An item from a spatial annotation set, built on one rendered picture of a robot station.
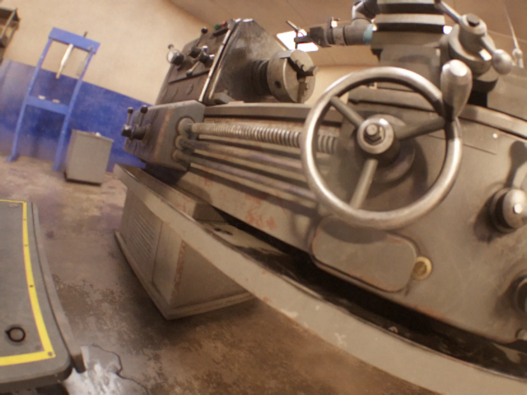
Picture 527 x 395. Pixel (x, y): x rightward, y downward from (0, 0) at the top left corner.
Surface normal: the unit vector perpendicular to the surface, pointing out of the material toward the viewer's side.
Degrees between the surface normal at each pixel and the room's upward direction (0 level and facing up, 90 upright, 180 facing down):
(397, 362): 90
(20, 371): 0
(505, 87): 90
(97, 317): 0
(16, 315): 0
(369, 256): 90
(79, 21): 90
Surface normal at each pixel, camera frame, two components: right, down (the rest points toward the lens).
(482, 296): -0.61, -0.13
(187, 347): 0.29, -0.95
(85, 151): 0.79, 0.29
